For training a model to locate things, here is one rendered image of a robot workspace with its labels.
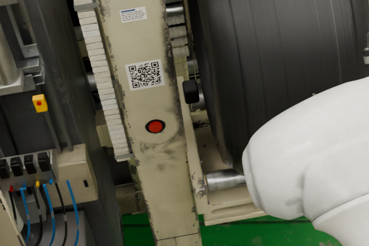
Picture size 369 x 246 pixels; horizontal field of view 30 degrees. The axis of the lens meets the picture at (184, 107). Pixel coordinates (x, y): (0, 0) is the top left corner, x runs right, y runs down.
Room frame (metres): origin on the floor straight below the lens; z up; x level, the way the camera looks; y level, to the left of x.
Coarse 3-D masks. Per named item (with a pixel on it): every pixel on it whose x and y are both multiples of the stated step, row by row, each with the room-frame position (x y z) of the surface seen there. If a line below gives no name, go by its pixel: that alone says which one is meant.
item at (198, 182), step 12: (180, 84) 1.34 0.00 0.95; (180, 96) 1.29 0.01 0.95; (192, 120) 1.27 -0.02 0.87; (192, 132) 1.16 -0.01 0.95; (192, 144) 1.12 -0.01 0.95; (192, 156) 1.08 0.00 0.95; (192, 168) 1.04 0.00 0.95; (192, 180) 1.01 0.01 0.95; (204, 180) 1.02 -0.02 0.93; (204, 192) 0.98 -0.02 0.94; (204, 204) 0.98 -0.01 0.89
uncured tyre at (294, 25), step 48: (192, 0) 1.39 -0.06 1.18; (240, 0) 1.01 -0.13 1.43; (288, 0) 1.00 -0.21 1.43; (336, 0) 0.99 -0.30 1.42; (240, 48) 0.95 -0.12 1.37; (288, 48) 0.94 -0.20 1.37; (336, 48) 0.93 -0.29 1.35; (240, 96) 0.91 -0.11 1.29; (288, 96) 0.90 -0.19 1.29; (240, 144) 0.90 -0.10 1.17
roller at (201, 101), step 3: (201, 93) 1.32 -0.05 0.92; (201, 96) 1.31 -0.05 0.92; (201, 99) 1.30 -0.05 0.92; (198, 102) 1.30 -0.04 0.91; (201, 102) 1.30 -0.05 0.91; (204, 102) 1.30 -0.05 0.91; (192, 105) 1.30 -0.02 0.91; (195, 105) 1.30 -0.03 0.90; (198, 105) 1.30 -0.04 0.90; (201, 105) 1.30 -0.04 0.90; (204, 105) 1.30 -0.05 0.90; (192, 108) 1.30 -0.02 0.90; (195, 108) 1.30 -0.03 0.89; (198, 108) 1.30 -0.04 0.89
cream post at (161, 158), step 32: (96, 0) 1.10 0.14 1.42; (128, 0) 1.09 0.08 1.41; (160, 0) 1.09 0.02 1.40; (128, 32) 1.09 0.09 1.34; (160, 32) 1.09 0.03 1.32; (128, 96) 1.09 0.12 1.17; (160, 96) 1.09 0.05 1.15; (128, 128) 1.09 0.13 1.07; (160, 160) 1.09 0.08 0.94; (160, 192) 1.09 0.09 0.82; (192, 192) 1.09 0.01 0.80; (160, 224) 1.09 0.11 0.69; (192, 224) 1.09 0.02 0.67
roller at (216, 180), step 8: (208, 176) 1.04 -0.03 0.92; (216, 176) 1.03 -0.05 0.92; (224, 176) 1.03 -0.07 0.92; (232, 176) 1.03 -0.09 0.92; (240, 176) 1.03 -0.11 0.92; (208, 184) 1.02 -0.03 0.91; (216, 184) 1.02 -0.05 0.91; (224, 184) 1.02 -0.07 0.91; (232, 184) 1.02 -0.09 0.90; (240, 184) 1.02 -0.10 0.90
